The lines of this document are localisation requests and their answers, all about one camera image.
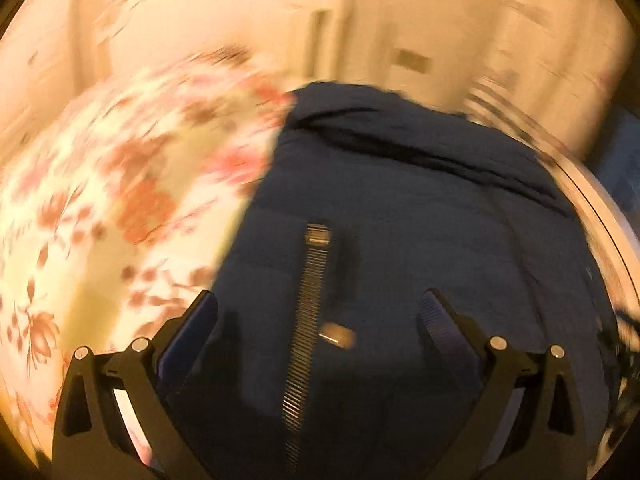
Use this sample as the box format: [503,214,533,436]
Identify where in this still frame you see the boat print curtain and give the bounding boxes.
[462,0,638,136]

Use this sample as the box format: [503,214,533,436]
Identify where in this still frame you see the white wooden bed headboard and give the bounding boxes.
[85,0,353,91]

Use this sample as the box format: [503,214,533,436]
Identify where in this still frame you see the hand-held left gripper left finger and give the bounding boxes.
[52,290,222,480]

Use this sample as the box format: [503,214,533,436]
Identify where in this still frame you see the floral bed sheet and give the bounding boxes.
[0,49,297,480]

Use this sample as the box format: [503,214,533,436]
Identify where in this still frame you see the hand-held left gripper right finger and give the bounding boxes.
[419,287,592,480]

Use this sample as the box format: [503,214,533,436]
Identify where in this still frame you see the gold wall socket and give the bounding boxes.
[394,49,432,75]

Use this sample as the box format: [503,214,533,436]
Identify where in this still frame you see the navy blue puffer jacket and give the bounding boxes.
[162,81,623,480]

